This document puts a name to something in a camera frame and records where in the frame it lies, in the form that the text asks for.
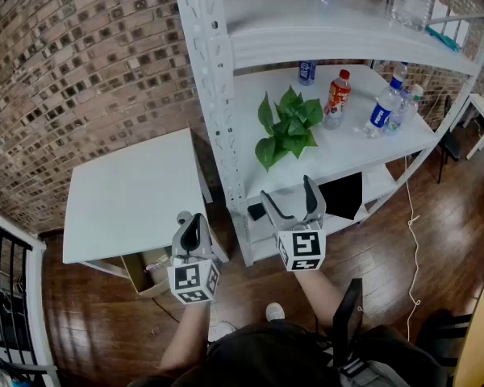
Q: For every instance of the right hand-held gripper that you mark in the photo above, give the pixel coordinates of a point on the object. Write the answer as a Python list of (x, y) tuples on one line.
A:
[(302, 248)]

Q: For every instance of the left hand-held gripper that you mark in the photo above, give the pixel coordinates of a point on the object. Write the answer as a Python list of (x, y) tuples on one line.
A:
[(189, 280)]

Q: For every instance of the green plant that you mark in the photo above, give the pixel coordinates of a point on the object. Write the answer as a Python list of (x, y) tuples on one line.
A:
[(292, 127)]

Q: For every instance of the person's left forearm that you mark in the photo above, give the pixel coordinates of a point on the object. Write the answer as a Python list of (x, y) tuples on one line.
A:
[(189, 333)]

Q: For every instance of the person's right forearm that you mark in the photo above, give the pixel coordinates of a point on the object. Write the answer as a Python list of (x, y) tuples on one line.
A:
[(320, 296)]

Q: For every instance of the grey round table grommet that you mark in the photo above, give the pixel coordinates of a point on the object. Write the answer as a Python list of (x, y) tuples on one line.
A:
[(182, 217)]

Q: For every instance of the small black box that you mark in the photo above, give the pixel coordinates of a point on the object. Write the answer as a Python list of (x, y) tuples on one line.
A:
[(257, 212)]

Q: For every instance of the black flat panel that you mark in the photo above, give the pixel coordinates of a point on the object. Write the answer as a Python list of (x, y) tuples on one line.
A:
[(343, 196)]

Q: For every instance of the brown cardboard box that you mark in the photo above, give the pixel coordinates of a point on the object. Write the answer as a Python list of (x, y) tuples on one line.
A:
[(147, 274)]

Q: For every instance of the white square table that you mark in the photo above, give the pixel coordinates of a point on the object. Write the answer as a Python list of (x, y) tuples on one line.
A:
[(129, 192)]

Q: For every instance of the white shoe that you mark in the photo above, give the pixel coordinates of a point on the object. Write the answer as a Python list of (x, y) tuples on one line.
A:
[(275, 312)]

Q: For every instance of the red label drink bottle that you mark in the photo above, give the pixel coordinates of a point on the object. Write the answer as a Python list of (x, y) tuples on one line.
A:
[(335, 99)]

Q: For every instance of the blue label clear bottle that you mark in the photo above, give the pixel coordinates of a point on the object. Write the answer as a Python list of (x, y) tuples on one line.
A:
[(381, 113)]

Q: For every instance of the blue wrapped drink bottle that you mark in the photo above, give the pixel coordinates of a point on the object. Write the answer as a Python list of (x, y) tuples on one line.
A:
[(307, 73)]

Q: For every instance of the person's black clothing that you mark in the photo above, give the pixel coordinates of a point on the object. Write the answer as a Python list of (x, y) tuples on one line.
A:
[(266, 357)]

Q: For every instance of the green cap clear bottle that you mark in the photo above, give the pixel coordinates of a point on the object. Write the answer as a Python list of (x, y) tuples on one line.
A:
[(405, 111)]

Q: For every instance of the black chair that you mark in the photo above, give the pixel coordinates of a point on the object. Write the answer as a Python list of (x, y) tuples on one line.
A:
[(449, 143)]

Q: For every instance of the white cap clear bottle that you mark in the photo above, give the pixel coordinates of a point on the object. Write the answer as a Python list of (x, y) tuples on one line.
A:
[(401, 71)]

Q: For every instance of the white metal shelf rack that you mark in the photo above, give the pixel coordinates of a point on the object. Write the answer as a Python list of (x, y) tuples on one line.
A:
[(290, 26)]

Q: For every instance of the grey bag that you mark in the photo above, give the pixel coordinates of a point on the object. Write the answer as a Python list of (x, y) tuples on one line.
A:
[(371, 375)]

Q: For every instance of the black stool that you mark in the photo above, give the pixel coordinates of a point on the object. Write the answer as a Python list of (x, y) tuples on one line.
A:
[(443, 337)]

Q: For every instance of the black metal railing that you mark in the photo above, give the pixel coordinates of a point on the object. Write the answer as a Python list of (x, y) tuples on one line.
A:
[(2, 296)]

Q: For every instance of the teal plastic tool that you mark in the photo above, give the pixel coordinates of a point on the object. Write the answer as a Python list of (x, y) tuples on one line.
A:
[(441, 38)]

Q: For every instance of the yellow wooden table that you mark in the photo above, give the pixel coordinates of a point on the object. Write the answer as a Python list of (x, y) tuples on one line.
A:
[(482, 337)]

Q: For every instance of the large clear water bottle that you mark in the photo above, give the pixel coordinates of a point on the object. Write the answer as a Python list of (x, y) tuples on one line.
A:
[(411, 0)]

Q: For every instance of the white paper cards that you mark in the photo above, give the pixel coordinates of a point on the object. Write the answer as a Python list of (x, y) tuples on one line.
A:
[(453, 24)]

